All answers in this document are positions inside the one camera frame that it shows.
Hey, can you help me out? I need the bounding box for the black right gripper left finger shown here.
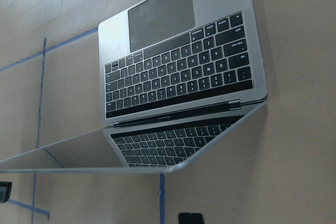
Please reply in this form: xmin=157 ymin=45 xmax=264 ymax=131
xmin=0 ymin=182 xmax=12 ymax=203

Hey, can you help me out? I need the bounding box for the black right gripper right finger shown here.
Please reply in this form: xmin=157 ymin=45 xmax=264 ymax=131
xmin=178 ymin=212 xmax=204 ymax=224

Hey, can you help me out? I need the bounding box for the silver grey laptop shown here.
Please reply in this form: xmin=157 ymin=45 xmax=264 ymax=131
xmin=1 ymin=0 xmax=267 ymax=173

